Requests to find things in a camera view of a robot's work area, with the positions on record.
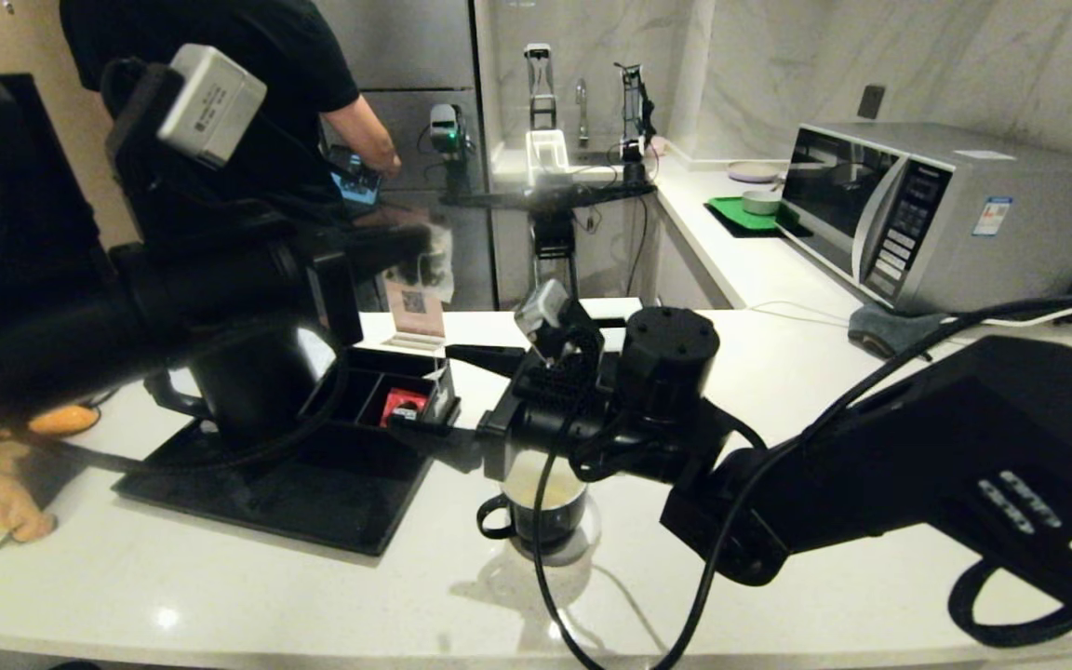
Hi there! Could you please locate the black electric kettle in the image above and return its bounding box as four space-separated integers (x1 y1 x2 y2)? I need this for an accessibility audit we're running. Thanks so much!
145 321 337 449

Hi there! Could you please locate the brown QR code sign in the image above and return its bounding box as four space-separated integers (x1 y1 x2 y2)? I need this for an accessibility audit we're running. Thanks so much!
383 277 448 352

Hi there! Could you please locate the black compartment organizer box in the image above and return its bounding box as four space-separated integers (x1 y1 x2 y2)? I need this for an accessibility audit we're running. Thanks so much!
299 346 462 440

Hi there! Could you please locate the black mug white inside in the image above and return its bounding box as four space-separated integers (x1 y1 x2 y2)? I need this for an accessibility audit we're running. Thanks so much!
476 454 590 546

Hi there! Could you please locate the grey device with green light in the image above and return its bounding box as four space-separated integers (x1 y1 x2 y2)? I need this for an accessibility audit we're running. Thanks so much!
424 104 477 198

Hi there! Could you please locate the black stool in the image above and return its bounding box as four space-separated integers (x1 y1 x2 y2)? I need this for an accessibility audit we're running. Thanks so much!
531 214 581 303

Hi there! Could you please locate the black serving tray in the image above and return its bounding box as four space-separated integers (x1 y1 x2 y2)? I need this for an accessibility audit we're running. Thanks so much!
113 400 462 557

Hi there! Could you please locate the white dish rack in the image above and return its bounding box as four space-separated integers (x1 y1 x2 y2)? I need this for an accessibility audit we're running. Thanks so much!
525 131 571 190

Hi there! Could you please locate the grey steel refrigerator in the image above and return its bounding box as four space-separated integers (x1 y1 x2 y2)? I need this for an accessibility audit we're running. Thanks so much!
313 0 500 313

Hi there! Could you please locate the person in black shirt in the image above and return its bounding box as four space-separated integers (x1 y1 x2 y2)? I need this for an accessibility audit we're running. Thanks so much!
59 0 403 226

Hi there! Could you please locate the chrome metal stand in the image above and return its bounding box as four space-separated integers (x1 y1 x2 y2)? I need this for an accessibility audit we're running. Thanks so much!
525 44 557 132

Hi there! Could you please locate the orange plush piece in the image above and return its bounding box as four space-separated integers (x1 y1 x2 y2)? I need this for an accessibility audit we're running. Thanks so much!
27 404 101 437

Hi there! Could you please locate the green tray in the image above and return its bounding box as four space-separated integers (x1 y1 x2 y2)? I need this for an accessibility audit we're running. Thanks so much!
703 196 802 240

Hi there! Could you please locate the grey oven mitt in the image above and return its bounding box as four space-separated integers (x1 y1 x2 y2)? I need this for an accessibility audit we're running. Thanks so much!
846 304 947 360

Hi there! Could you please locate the silver microwave oven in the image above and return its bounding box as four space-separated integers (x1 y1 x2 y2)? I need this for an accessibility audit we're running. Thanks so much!
775 123 1072 315

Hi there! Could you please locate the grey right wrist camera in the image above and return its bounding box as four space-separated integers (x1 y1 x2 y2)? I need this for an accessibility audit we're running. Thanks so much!
514 278 571 342

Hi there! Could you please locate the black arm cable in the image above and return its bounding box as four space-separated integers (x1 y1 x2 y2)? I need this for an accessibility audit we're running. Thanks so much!
530 292 1072 670
33 58 355 476

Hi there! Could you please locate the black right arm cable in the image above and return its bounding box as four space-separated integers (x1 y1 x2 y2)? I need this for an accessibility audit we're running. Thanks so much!
530 292 1072 670

